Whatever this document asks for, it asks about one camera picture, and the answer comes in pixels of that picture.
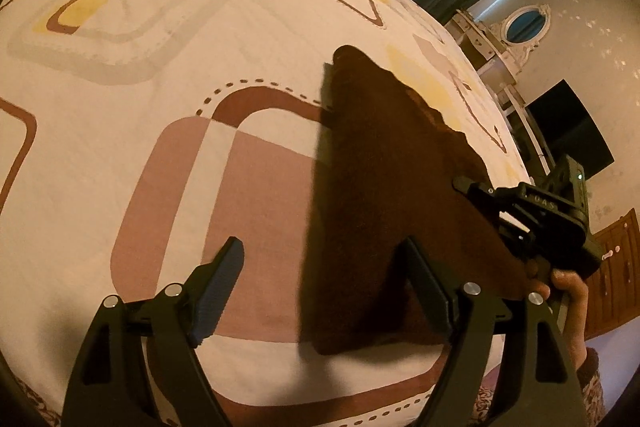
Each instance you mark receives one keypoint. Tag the black wall television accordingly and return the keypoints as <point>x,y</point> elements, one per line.
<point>567,128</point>

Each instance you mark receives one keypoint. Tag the patterned white bed sheet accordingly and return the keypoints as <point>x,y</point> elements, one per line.
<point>138,135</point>

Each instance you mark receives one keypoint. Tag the brown plaid knit garment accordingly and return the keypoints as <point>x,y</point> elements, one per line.
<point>393,160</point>

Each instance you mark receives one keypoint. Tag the white dressing table with mirror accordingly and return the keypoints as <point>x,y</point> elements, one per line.
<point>498,63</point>

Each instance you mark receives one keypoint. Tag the person's right hand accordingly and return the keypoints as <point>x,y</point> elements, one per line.
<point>576,292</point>

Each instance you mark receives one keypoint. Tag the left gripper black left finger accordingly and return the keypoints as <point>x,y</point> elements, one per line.
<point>109,385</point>

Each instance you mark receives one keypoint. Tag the brown wooden cabinet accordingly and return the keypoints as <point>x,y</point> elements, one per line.
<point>614,288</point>

